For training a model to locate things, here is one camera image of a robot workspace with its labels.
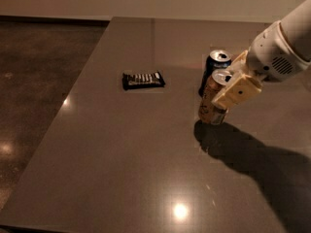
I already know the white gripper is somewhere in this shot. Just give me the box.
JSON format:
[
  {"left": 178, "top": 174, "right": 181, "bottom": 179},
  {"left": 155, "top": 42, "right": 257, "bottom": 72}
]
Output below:
[{"left": 212, "top": 20, "right": 310, "bottom": 110}]

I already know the orange soda can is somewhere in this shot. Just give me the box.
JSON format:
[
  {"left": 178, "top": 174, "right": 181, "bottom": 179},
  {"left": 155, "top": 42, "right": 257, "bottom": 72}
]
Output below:
[{"left": 197, "top": 69, "right": 233, "bottom": 126}]

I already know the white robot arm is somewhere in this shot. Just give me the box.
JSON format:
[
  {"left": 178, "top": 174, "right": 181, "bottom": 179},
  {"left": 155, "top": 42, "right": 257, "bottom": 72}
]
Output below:
[{"left": 212, "top": 0, "right": 311, "bottom": 110}]

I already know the dark blue pepsi can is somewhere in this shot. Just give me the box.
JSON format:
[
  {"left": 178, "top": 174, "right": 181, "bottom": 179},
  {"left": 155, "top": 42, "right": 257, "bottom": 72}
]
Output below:
[{"left": 198, "top": 50, "right": 232, "bottom": 96}]

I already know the black snack bar wrapper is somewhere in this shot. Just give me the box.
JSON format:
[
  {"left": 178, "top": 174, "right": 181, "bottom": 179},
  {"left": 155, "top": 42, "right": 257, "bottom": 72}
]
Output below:
[{"left": 122, "top": 72, "right": 165, "bottom": 90}]

